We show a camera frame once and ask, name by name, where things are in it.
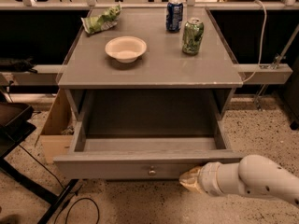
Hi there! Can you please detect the grey top drawer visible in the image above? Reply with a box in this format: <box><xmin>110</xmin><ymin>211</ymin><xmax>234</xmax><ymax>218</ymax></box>
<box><xmin>54</xmin><ymin>111</ymin><xmax>243</xmax><ymax>180</ymax></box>

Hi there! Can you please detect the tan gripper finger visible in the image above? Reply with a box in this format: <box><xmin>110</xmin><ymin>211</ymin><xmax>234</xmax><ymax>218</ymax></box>
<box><xmin>178</xmin><ymin>166</ymin><xmax>205</xmax><ymax>194</ymax></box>

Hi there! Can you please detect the black floor cable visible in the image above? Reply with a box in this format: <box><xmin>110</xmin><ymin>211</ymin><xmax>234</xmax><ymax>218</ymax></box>
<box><xmin>18</xmin><ymin>144</ymin><xmax>101</xmax><ymax>224</ymax></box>

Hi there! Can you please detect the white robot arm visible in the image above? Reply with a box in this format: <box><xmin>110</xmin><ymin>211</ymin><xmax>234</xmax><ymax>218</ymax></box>
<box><xmin>179</xmin><ymin>155</ymin><xmax>299</xmax><ymax>207</ymax></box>

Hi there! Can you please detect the green chip bag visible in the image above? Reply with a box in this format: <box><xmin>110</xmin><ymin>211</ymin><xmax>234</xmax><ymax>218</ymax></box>
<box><xmin>81</xmin><ymin>5</ymin><xmax>121</xmax><ymax>35</ymax></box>

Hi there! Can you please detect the cardboard box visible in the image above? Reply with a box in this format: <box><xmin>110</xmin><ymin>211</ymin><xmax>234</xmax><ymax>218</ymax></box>
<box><xmin>39</xmin><ymin>90</ymin><xmax>72</xmax><ymax>164</ymax></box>

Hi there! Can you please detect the black cloth item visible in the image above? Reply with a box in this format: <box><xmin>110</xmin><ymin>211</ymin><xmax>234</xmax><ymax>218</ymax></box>
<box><xmin>0</xmin><ymin>58</ymin><xmax>37</xmax><ymax>73</ymax></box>

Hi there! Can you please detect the white paper bowl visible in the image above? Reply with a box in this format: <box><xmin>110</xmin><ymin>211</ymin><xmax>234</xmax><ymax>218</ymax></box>
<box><xmin>105</xmin><ymin>36</ymin><xmax>147</xmax><ymax>63</ymax></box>

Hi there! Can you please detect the black stand frame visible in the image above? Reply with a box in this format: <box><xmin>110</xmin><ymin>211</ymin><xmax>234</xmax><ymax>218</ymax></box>
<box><xmin>0</xmin><ymin>102</ymin><xmax>78</xmax><ymax>224</ymax></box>

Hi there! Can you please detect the white cable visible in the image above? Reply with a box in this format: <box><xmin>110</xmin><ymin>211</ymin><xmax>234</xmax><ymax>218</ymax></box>
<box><xmin>242</xmin><ymin>0</ymin><xmax>269</xmax><ymax>84</ymax></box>

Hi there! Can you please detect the grey drawer cabinet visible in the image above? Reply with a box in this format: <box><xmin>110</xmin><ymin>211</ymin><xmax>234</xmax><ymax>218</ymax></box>
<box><xmin>57</xmin><ymin>6</ymin><xmax>244</xmax><ymax>121</ymax></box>

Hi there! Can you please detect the blue soda can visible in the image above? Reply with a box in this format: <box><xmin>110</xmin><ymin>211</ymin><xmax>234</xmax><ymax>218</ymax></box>
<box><xmin>166</xmin><ymin>0</ymin><xmax>183</xmax><ymax>33</ymax></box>

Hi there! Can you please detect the green soda can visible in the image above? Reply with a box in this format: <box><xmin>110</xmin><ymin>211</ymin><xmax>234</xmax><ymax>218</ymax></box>
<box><xmin>182</xmin><ymin>17</ymin><xmax>204</xmax><ymax>55</ymax></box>

